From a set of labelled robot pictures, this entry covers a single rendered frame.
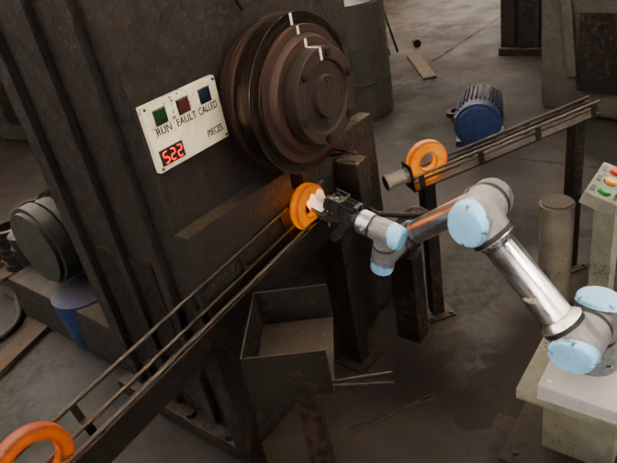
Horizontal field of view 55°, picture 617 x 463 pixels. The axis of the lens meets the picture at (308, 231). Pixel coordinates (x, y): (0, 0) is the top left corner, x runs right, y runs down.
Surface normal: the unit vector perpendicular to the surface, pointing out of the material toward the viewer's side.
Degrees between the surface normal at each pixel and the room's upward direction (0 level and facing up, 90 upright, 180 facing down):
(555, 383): 2
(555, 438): 90
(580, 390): 2
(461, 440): 0
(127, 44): 90
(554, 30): 90
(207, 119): 90
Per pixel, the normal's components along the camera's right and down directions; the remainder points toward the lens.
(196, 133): 0.79, 0.18
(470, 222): -0.71, 0.38
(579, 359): -0.55, 0.58
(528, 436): -0.17, -0.85
